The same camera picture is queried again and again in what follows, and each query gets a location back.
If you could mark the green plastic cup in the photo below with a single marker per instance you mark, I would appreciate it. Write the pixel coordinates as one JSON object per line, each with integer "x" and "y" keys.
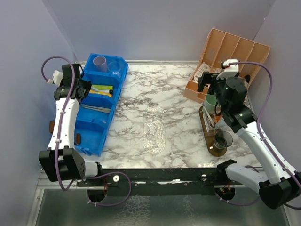
{"x": 209, "y": 104}

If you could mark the white oval soap packet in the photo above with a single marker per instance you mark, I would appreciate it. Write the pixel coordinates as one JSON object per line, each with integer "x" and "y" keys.
{"x": 201, "y": 70}

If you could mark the brown oval wooden tray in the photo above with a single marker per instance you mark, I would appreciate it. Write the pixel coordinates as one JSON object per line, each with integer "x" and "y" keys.
{"x": 210, "y": 136}

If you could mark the dark blue plastic cup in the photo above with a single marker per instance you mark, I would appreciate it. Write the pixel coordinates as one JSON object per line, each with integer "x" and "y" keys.
{"x": 222, "y": 140}

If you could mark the lilac plastic cup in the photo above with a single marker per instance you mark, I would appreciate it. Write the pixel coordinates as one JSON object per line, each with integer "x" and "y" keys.
{"x": 100, "y": 64}

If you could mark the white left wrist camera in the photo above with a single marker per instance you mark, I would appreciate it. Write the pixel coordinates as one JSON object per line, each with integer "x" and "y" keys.
{"x": 56, "y": 79}

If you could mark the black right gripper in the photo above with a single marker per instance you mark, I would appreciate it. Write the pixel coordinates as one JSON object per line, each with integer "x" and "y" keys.
{"x": 208, "y": 77}

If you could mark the peach compartment organizer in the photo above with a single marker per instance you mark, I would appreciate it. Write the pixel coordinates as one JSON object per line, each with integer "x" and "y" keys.
{"x": 221, "y": 46}

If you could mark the blue plastic bin organizer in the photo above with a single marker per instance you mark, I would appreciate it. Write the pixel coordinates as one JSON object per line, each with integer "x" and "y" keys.
{"x": 93, "y": 125}

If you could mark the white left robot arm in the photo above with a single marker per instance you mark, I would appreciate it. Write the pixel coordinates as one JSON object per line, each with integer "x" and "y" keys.
{"x": 61, "y": 148}

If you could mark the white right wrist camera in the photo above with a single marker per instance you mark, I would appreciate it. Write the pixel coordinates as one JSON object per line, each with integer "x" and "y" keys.
{"x": 230, "y": 69}

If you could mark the brown lid clear box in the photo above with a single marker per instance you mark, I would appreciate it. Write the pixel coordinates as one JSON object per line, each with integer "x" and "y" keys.
{"x": 77, "y": 138}

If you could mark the clear square toothbrush holder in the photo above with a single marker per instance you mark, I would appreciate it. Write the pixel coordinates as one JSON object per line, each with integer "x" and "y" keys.
{"x": 220, "y": 125}

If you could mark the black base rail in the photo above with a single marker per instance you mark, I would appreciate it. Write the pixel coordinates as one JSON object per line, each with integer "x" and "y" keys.
{"x": 157, "y": 182}

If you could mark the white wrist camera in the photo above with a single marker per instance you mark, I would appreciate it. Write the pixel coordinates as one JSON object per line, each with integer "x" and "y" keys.
{"x": 56, "y": 79}
{"x": 230, "y": 69}

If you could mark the clear plastic cup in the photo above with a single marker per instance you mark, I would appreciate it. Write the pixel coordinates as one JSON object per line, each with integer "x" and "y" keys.
{"x": 114, "y": 67}

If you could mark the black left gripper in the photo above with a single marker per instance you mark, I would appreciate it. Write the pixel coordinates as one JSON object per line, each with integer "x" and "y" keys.
{"x": 88, "y": 84}

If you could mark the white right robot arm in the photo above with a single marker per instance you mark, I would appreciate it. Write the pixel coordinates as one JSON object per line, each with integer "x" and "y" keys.
{"x": 281, "y": 182}

